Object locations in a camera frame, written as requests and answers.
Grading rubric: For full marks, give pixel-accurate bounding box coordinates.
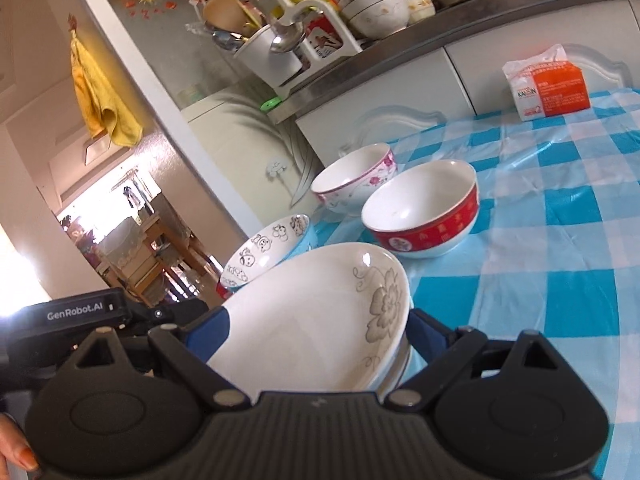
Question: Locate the cartoon print cup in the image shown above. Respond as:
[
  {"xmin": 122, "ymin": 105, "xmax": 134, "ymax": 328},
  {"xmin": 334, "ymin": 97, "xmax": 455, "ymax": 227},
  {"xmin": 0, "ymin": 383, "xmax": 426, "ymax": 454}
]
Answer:
[{"xmin": 400, "ymin": 0, "xmax": 435, "ymax": 25}]

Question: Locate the person's left hand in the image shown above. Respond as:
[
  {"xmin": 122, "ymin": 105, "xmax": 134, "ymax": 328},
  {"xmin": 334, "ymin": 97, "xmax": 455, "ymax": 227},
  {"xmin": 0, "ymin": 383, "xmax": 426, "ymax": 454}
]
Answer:
[{"xmin": 0, "ymin": 412, "xmax": 40, "ymax": 472}]

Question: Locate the white utensil holder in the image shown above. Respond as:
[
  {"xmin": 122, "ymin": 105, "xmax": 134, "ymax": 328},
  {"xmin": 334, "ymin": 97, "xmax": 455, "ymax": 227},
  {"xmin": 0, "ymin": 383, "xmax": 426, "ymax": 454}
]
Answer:
[{"xmin": 234, "ymin": 25, "xmax": 303, "ymax": 88}]

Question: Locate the blue checked tablecloth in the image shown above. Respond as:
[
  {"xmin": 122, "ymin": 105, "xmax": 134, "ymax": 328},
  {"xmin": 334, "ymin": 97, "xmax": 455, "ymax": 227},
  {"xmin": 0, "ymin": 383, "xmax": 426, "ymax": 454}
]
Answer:
[{"xmin": 215, "ymin": 87, "xmax": 640, "ymax": 480}]

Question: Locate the white spice rack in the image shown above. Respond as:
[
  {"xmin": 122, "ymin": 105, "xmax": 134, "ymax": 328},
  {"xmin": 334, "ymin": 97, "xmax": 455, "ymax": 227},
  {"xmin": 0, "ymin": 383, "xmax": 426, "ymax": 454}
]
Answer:
[{"xmin": 225, "ymin": 0, "xmax": 363, "ymax": 88}]

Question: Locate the orange white tissue pack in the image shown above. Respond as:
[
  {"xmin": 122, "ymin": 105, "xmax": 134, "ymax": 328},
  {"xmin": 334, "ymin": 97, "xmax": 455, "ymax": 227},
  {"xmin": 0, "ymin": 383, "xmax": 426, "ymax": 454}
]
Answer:
[{"xmin": 502, "ymin": 44, "xmax": 592, "ymax": 122}]

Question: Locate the red and white bowl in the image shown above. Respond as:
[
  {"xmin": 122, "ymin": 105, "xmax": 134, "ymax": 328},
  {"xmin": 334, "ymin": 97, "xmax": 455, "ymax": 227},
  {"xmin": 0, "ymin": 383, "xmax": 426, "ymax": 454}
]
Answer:
[{"xmin": 361, "ymin": 160, "xmax": 481, "ymax": 259}]

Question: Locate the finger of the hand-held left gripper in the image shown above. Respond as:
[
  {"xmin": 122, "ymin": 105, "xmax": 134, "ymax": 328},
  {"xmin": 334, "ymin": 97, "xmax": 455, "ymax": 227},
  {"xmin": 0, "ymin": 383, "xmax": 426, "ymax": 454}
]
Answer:
[{"xmin": 132, "ymin": 300, "xmax": 210, "ymax": 336}]

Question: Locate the wooden dining table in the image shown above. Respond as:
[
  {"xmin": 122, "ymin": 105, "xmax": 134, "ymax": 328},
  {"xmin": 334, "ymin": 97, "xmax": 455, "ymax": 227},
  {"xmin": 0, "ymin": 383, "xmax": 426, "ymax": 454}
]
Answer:
[{"xmin": 95, "ymin": 210, "xmax": 211, "ymax": 306}]

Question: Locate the pink floral bowl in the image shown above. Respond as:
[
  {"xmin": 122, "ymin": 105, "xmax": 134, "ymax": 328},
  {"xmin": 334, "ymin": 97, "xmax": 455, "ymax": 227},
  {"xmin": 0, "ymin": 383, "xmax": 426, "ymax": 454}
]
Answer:
[{"xmin": 310, "ymin": 143, "xmax": 398, "ymax": 217}]

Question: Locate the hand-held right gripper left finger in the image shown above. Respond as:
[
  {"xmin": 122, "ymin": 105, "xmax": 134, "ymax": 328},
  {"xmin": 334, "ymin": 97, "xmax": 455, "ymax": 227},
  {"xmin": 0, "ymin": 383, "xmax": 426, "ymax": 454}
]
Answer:
[{"xmin": 75, "ymin": 307, "xmax": 251, "ymax": 411}]

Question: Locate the steel ladle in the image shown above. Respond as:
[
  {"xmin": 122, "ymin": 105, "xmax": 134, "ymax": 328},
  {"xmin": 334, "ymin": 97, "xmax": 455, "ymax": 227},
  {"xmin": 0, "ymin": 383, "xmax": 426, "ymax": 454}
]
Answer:
[{"xmin": 270, "ymin": 10, "xmax": 308, "ymax": 53}]

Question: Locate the white plate grey flower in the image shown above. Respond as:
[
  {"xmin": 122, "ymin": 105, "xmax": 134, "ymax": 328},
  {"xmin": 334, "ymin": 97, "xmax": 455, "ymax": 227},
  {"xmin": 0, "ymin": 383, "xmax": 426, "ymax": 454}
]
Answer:
[{"xmin": 206, "ymin": 242, "xmax": 412, "ymax": 393}]

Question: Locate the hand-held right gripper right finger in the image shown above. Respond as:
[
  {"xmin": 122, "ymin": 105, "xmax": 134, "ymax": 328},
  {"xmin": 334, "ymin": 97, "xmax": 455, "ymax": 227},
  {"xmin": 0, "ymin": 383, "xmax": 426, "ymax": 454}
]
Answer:
[{"xmin": 382, "ymin": 308, "xmax": 561, "ymax": 411}]

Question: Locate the yellow hanging towel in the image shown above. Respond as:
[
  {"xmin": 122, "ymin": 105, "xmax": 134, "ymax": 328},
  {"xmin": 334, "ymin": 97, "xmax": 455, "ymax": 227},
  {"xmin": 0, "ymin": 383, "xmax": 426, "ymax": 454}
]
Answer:
[{"xmin": 67, "ymin": 17, "xmax": 144, "ymax": 148}]

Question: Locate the blue cartoon bowl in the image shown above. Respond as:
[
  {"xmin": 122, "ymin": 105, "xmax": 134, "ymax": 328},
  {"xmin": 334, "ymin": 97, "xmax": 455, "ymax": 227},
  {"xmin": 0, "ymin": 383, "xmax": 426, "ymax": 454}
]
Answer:
[{"xmin": 219, "ymin": 213, "xmax": 319, "ymax": 295}]

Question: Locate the wooden spatula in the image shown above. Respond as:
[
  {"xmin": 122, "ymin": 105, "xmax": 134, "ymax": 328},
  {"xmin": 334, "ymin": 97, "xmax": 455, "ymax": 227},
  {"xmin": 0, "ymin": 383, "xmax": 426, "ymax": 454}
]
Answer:
[{"xmin": 202, "ymin": 0, "xmax": 263, "ymax": 36}]

